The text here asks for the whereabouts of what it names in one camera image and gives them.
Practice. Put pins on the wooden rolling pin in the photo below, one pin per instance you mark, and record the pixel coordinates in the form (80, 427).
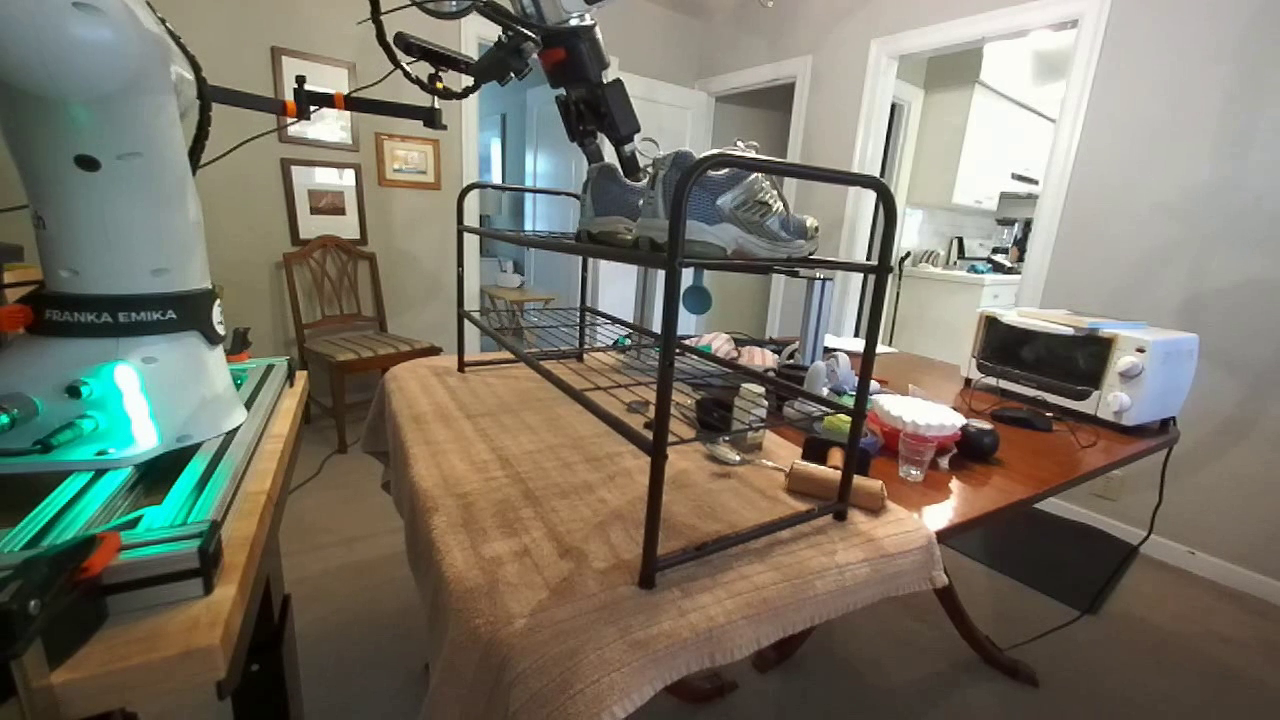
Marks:
(838, 484)

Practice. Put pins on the beige woven tablecloth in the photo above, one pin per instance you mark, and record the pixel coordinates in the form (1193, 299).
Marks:
(532, 535)

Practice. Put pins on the small framed picture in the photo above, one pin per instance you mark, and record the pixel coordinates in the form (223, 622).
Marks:
(408, 160)

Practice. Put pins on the blue ladle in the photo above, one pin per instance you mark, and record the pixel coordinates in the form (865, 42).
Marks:
(699, 299)

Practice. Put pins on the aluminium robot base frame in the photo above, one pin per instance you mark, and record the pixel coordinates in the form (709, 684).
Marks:
(146, 505)

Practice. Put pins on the green plastic toy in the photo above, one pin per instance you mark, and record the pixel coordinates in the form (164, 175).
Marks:
(834, 427)

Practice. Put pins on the white door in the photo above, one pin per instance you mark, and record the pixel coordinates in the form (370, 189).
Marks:
(655, 121)

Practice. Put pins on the grey blue running shoe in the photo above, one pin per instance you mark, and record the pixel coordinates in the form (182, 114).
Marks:
(745, 214)
(617, 214)

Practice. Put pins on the curved wooden table leg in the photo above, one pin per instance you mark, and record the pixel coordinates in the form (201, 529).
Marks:
(987, 642)

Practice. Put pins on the black round roll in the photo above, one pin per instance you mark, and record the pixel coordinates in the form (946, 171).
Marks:
(715, 408)

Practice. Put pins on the dark framed picture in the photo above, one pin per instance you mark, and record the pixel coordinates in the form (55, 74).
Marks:
(323, 200)

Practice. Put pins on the small black cup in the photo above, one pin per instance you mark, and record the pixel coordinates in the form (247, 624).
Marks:
(976, 443)

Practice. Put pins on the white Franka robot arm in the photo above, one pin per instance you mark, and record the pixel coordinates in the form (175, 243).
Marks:
(105, 225)

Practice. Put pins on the large framed picture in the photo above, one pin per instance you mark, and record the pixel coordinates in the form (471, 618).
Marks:
(317, 97)

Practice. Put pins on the brown wooden chair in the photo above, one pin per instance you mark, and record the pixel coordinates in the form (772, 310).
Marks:
(340, 303)

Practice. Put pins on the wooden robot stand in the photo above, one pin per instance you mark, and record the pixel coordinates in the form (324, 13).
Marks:
(201, 624)

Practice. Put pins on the black metal shoe rack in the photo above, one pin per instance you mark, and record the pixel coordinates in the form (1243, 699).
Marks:
(663, 401)

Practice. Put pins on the black stand with orange clamps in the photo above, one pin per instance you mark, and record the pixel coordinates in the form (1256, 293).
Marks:
(373, 104)

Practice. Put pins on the clear glass cup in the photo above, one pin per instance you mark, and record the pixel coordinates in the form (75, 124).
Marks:
(917, 457)

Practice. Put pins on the white kitchen counter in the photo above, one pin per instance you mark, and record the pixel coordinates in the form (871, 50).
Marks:
(941, 304)

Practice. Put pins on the white toaster oven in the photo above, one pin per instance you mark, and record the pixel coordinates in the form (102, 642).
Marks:
(1081, 364)

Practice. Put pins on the clear glass jar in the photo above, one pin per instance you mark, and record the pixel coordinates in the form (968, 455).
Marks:
(750, 416)

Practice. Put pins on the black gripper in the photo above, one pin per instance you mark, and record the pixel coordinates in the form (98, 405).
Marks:
(602, 114)

